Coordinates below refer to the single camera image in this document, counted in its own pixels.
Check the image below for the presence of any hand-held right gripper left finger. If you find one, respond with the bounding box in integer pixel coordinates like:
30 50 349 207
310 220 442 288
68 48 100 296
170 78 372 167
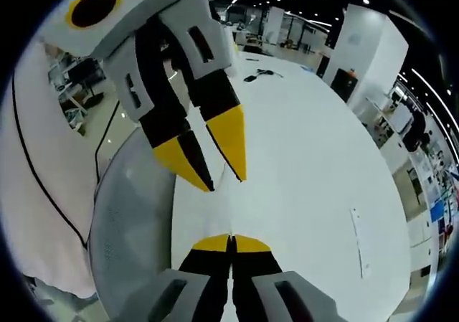
145 233 233 322

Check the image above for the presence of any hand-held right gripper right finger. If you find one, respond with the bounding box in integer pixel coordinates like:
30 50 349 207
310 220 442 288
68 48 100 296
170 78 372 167
232 234 349 322

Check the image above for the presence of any black cabinet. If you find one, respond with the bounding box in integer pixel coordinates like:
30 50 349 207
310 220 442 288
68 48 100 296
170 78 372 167
328 67 360 103

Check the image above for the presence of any white square pillar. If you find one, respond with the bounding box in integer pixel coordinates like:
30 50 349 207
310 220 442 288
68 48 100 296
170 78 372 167
323 3 410 114

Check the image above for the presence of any person's white shirt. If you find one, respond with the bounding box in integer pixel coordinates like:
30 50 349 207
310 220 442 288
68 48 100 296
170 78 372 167
0 37 139 300

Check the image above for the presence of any blue box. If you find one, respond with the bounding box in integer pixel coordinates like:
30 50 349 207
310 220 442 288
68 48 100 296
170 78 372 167
429 199 447 224

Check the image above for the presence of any black cable bundle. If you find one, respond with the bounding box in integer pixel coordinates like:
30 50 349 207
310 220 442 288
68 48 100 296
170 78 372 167
255 68 285 78

